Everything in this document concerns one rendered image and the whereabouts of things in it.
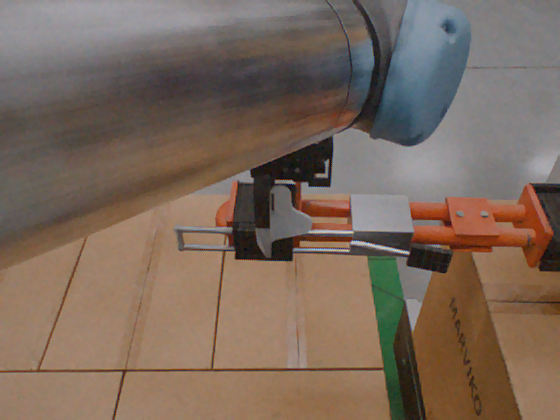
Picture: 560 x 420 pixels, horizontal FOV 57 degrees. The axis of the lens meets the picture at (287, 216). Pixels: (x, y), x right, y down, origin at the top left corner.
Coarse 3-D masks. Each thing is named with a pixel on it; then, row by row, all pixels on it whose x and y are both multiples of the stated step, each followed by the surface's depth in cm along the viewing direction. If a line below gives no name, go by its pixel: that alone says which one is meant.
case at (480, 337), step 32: (512, 224) 79; (480, 256) 75; (512, 256) 75; (448, 288) 86; (480, 288) 71; (512, 288) 71; (544, 288) 71; (448, 320) 85; (480, 320) 71; (512, 320) 67; (544, 320) 67; (416, 352) 107; (448, 352) 85; (480, 352) 71; (512, 352) 64; (544, 352) 64; (448, 384) 85; (480, 384) 71; (512, 384) 61; (544, 384) 61; (448, 416) 84; (480, 416) 70; (512, 416) 60; (544, 416) 58
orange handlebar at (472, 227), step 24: (216, 216) 61; (312, 216) 63; (336, 216) 63; (432, 216) 62; (456, 216) 60; (480, 216) 60; (504, 216) 62; (312, 240) 60; (336, 240) 60; (432, 240) 59; (456, 240) 59; (480, 240) 59; (504, 240) 59; (528, 240) 59
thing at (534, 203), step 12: (528, 192) 61; (540, 192) 63; (552, 192) 63; (528, 204) 61; (540, 204) 61; (552, 204) 61; (528, 216) 61; (540, 216) 58; (552, 216) 60; (516, 228) 64; (528, 228) 61; (540, 228) 58; (552, 228) 58; (540, 240) 58; (552, 240) 57; (528, 252) 61; (540, 252) 58; (552, 252) 58; (528, 264) 60; (540, 264) 59; (552, 264) 58
